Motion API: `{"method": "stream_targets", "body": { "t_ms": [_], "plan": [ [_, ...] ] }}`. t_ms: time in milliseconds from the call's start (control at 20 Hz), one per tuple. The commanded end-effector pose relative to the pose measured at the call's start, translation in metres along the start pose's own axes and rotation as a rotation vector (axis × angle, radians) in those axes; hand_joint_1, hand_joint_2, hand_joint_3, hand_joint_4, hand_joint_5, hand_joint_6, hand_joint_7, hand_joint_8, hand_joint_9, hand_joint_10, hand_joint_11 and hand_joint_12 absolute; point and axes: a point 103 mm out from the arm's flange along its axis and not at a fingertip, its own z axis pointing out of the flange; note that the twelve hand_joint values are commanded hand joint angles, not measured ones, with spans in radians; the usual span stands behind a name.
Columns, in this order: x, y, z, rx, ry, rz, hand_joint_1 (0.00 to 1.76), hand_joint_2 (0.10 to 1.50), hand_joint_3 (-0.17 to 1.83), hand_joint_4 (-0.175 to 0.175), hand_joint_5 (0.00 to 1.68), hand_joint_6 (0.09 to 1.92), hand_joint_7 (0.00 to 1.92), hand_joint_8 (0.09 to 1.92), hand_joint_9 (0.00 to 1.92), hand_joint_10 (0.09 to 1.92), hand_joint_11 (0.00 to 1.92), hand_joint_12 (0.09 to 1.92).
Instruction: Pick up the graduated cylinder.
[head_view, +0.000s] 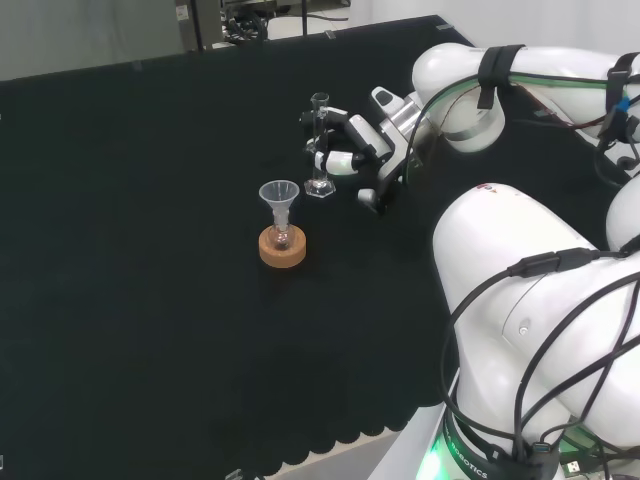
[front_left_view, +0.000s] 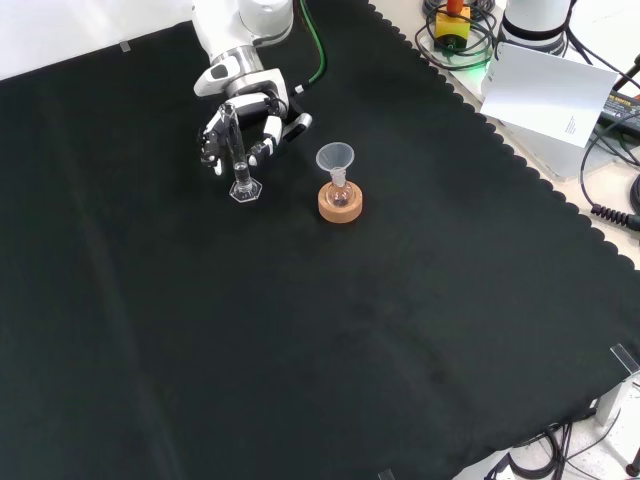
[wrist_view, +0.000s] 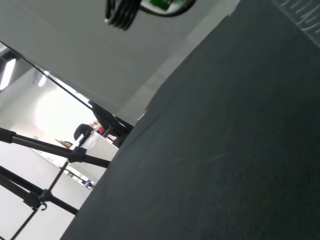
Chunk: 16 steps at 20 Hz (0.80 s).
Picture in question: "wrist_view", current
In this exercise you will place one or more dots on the black bench cloth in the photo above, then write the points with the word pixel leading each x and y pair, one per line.
pixel 212 150

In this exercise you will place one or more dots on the black office chair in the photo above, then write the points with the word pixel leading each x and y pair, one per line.
pixel 82 132

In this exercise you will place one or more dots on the clear tape piece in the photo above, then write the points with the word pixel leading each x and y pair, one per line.
pixel 141 116

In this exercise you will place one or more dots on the black tripod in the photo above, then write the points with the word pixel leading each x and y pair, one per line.
pixel 80 155

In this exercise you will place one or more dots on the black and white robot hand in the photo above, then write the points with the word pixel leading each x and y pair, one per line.
pixel 122 15

